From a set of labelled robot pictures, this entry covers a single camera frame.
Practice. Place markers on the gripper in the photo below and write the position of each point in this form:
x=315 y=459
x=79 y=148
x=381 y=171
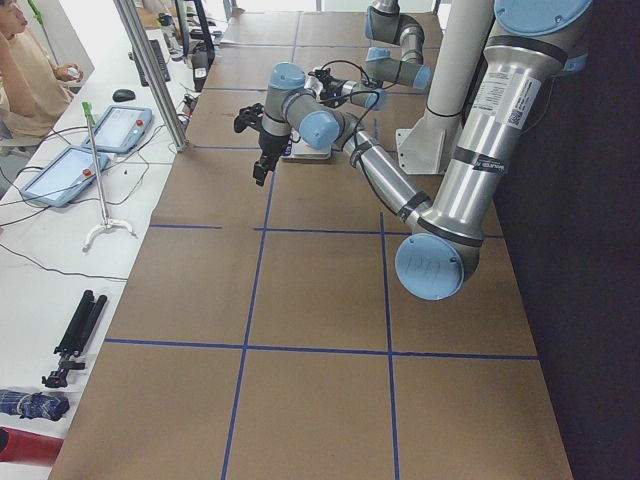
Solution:
x=334 y=92

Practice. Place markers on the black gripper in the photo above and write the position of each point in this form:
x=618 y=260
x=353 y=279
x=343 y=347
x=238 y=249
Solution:
x=270 y=143

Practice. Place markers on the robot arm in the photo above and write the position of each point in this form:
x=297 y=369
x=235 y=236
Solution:
x=399 y=63
x=493 y=61

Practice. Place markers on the white digital kitchen scale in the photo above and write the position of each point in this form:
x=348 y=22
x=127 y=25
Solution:
x=302 y=152

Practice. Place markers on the black monitor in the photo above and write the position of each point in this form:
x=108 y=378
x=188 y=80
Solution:
x=204 y=42

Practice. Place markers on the upper blue teach pendant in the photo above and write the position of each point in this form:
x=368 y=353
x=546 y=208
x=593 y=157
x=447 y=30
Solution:
x=120 y=128

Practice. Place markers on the blue teach pendant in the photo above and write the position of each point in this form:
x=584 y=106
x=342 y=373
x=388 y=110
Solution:
x=120 y=128
x=63 y=179

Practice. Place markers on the black computer mouse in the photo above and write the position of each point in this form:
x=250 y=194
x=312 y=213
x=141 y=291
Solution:
x=123 y=95

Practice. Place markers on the brown paper table cover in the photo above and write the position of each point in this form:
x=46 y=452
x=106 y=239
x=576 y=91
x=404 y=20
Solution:
x=263 y=333

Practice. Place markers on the reacher grabber tool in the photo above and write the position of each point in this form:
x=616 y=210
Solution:
x=107 y=223

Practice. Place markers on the lower blue teach pendant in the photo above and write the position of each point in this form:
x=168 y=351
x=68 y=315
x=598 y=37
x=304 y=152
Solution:
x=63 y=179

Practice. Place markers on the seated person beige shirt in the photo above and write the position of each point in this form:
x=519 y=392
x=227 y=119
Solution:
x=34 y=90

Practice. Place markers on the black folded tripod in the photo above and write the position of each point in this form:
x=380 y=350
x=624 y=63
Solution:
x=75 y=339

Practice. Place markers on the blue folded umbrella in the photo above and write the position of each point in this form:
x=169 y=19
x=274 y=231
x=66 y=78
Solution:
x=33 y=405

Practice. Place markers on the red object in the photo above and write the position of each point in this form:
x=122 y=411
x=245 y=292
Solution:
x=27 y=448

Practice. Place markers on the aluminium frame post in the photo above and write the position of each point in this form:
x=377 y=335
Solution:
x=150 y=66

